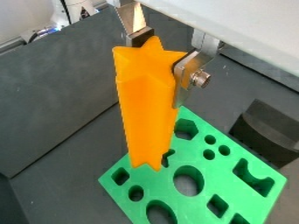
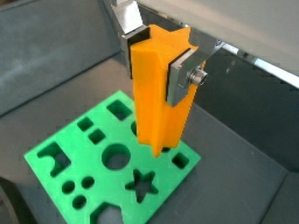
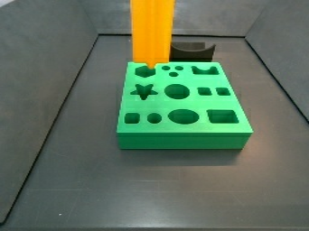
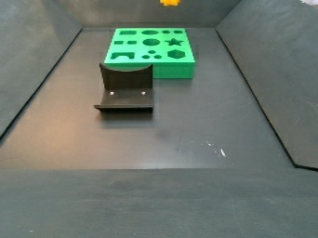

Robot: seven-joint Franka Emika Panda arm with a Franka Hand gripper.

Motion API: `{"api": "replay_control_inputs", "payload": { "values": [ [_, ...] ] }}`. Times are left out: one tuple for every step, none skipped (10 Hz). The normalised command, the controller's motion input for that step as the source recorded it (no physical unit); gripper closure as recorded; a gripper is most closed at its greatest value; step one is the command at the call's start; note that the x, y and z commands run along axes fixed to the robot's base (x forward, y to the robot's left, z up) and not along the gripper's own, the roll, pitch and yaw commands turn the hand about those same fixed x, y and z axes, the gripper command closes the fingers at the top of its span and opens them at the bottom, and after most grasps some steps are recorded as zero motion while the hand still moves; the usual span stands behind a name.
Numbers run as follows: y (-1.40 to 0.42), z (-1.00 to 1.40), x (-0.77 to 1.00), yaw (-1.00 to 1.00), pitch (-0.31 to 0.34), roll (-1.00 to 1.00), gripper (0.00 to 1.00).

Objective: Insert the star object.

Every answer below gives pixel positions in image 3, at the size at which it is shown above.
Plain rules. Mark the black curved holder block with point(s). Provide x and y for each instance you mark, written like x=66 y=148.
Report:
x=191 y=52

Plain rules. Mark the green shape sorter block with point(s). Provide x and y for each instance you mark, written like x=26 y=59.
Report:
x=179 y=106

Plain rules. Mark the orange star-shaped peg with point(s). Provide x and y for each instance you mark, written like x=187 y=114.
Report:
x=151 y=28

